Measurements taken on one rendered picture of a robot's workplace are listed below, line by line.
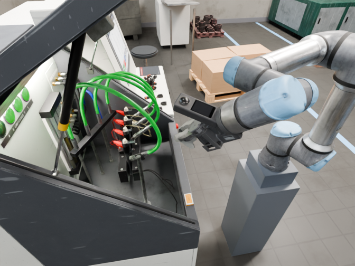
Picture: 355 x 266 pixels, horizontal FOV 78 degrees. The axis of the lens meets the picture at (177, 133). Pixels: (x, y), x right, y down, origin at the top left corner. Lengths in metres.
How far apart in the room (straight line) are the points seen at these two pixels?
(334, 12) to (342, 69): 5.49
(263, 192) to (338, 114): 0.52
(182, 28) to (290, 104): 4.73
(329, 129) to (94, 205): 0.84
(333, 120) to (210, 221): 1.34
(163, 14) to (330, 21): 3.68
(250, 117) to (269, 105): 0.05
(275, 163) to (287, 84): 0.78
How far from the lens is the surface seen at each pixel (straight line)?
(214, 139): 0.55
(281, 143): 1.09
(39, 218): 0.75
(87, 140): 1.04
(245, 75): 0.56
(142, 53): 3.07
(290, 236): 2.11
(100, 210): 0.70
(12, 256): 0.99
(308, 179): 2.54
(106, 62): 1.16
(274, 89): 0.42
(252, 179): 1.26
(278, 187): 1.27
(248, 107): 0.44
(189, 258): 1.12
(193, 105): 0.52
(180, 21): 5.03
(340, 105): 0.92
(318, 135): 1.00
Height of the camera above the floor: 1.75
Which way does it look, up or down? 41 degrees down
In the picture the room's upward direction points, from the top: straight up
